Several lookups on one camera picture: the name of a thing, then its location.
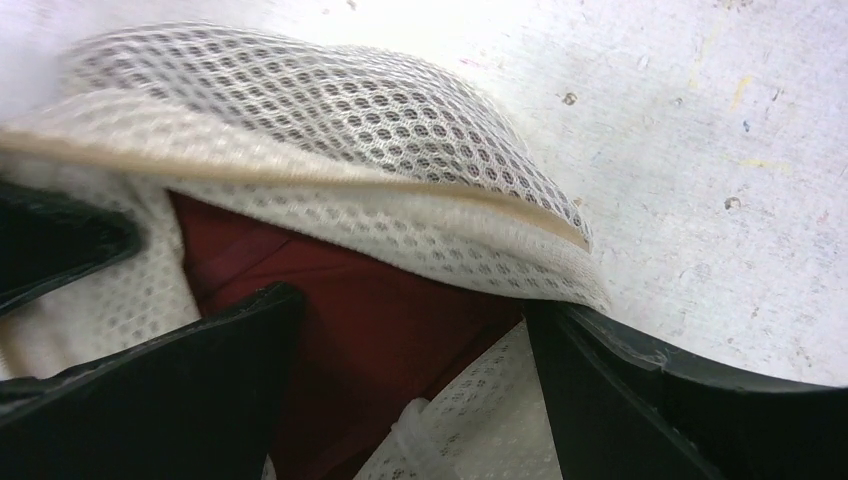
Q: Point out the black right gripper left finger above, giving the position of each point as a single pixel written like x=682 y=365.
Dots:
x=200 y=402

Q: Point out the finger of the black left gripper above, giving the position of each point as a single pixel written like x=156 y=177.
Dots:
x=49 y=240

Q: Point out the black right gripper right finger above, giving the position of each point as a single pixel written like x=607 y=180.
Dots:
x=622 y=404

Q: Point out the dark red bra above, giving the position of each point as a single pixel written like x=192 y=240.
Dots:
x=373 y=338

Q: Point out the white mesh bag beige trim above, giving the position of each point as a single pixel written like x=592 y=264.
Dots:
x=372 y=151

